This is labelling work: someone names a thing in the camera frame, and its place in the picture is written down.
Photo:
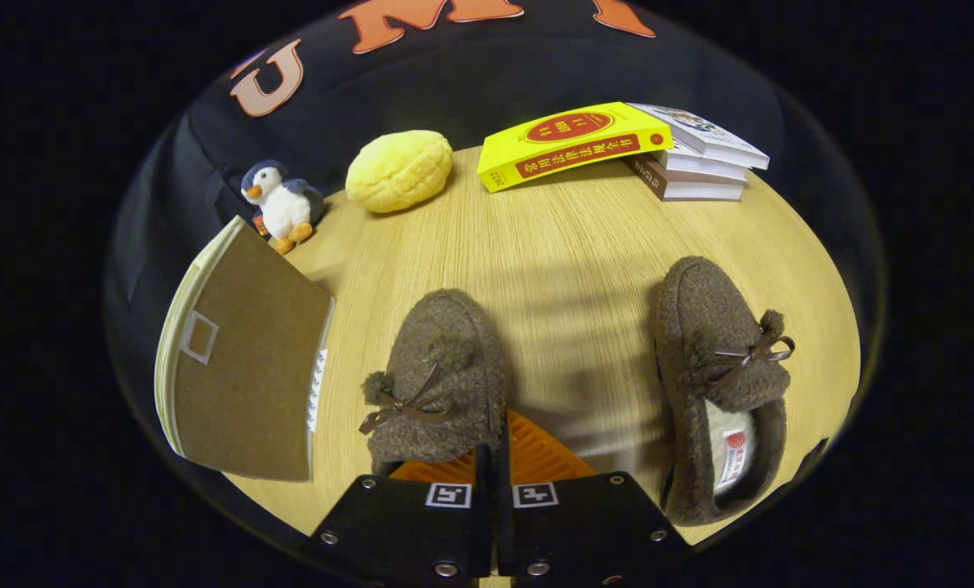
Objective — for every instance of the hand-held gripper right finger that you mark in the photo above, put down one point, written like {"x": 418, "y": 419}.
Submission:
{"x": 504, "y": 457}

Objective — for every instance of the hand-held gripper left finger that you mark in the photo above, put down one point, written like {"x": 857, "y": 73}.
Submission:
{"x": 405, "y": 531}

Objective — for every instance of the brown fuzzy shoe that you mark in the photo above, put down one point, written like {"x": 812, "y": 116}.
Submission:
{"x": 446, "y": 327}
{"x": 699, "y": 310}

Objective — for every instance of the brown fabric storage box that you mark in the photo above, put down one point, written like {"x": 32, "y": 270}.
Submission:
{"x": 242, "y": 384}

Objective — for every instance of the yellow bread plush toy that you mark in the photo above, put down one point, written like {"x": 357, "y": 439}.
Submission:
{"x": 401, "y": 171}

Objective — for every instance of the yellow book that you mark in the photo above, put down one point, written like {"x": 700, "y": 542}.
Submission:
{"x": 568, "y": 147}

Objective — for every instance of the brown book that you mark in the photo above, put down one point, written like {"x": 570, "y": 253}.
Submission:
{"x": 691, "y": 189}

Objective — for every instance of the penguin plush toy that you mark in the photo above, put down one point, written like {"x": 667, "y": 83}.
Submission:
{"x": 282, "y": 208}

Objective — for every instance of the white illustrated book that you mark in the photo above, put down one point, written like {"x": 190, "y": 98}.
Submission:
{"x": 699, "y": 131}

